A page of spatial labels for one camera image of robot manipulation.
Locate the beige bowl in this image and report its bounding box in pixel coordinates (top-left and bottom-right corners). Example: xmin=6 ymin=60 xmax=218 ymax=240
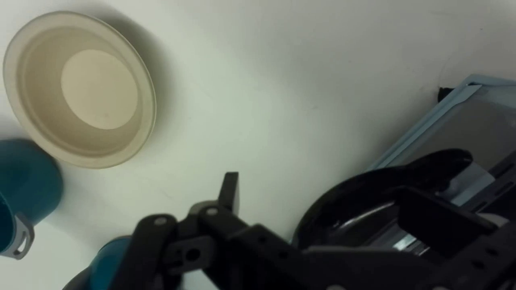
xmin=2 ymin=10 xmax=160 ymax=171

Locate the teal mug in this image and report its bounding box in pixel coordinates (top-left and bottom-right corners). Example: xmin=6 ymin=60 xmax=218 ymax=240
xmin=60 ymin=234 xmax=137 ymax=290

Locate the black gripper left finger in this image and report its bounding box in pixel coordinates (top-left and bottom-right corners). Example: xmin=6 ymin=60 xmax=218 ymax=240
xmin=106 ymin=171 xmax=255 ymax=290

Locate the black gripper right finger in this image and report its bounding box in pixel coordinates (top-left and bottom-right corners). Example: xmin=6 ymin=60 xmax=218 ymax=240
xmin=393 ymin=184 xmax=516 ymax=290

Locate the teal toy pot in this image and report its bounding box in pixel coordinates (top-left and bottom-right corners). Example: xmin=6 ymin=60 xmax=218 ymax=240
xmin=0 ymin=137 xmax=66 ymax=261

